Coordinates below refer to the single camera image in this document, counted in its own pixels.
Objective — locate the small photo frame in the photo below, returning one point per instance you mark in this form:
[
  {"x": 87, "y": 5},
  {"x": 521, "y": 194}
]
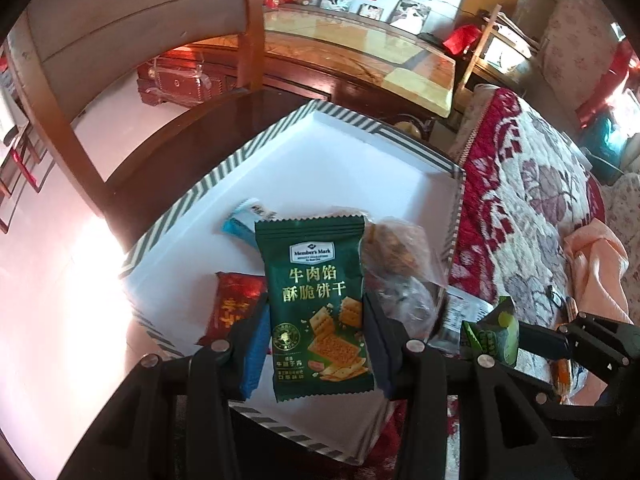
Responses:
[
  {"x": 335, "y": 1},
  {"x": 371, "y": 11}
]

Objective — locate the packet with white label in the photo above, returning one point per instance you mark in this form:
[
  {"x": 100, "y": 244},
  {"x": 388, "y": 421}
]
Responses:
[{"x": 462, "y": 312}]

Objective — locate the red bag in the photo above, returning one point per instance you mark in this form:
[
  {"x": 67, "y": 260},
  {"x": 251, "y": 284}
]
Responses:
[{"x": 462, "y": 40}]

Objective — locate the clear wrapped dark snack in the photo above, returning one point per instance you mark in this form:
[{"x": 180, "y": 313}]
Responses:
[{"x": 405, "y": 305}]

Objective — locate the striped cardboard box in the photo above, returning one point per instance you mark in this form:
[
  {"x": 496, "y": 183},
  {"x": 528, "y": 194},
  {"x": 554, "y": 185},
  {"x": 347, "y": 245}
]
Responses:
[{"x": 350, "y": 175}]

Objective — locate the cream floral cloth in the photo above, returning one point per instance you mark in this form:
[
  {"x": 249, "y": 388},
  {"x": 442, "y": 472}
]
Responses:
[{"x": 580, "y": 40}]

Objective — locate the red snack packet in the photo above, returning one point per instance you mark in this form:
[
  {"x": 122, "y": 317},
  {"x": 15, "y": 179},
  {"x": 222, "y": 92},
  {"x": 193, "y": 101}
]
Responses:
[{"x": 235, "y": 300}]

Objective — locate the brass round knob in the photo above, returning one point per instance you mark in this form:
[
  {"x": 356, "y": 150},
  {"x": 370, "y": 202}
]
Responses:
[{"x": 406, "y": 127}]

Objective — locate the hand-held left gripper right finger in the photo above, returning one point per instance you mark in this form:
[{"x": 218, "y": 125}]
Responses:
[{"x": 381, "y": 355}]

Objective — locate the blue and white packet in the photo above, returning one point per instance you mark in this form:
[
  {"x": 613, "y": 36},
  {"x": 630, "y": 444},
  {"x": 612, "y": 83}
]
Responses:
[{"x": 240, "y": 222}]

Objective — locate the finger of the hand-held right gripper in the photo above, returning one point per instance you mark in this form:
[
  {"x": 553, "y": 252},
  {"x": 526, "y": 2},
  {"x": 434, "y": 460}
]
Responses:
[
  {"x": 545, "y": 342},
  {"x": 575, "y": 410}
]

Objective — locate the clear bag of brown pastry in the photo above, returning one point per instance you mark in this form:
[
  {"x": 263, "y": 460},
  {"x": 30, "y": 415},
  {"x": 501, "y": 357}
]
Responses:
[{"x": 395, "y": 252}]

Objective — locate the glass-top wooden table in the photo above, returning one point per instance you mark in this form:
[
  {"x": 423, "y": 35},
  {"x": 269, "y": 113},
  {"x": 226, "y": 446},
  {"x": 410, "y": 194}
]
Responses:
[{"x": 350, "y": 45}]

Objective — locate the red cloth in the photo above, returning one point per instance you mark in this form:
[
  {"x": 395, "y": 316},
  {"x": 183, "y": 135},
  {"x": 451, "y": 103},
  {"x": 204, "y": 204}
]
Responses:
[{"x": 607, "y": 90}]

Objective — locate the large photo frame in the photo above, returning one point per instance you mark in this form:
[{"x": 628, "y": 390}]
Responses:
[{"x": 410, "y": 15}]

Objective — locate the floral fleece blanket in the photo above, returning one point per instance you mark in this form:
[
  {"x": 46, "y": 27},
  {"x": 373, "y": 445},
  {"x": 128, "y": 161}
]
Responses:
[{"x": 525, "y": 200}]

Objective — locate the light green pea packet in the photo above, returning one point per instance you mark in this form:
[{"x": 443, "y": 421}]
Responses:
[{"x": 492, "y": 335}]

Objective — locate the orange snack packet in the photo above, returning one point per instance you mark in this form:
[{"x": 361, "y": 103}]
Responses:
[{"x": 562, "y": 380}]

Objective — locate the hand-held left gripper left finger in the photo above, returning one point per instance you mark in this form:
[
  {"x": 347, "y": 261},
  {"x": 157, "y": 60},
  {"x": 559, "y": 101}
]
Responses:
[{"x": 255, "y": 355}]

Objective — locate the dark wooden chair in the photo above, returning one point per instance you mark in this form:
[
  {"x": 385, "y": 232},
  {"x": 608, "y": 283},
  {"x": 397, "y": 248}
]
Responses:
[{"x": 175, "y": 160}]

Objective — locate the pink quilted blanket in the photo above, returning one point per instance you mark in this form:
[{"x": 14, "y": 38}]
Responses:
[{"x": 600, "y": 265}]

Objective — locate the teal bag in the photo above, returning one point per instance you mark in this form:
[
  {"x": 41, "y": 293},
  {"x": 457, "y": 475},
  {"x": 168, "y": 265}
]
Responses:
[{"x": 602, "y": 150}]

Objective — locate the light wooden chair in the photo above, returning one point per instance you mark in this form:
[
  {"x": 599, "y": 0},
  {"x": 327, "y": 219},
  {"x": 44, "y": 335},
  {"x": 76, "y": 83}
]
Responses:
[{"x": 492, "y": 35}]

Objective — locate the dark green cracker packet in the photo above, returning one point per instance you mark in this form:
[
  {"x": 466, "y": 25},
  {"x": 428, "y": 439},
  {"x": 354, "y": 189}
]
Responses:
[{"x": 310, "y": 300}]

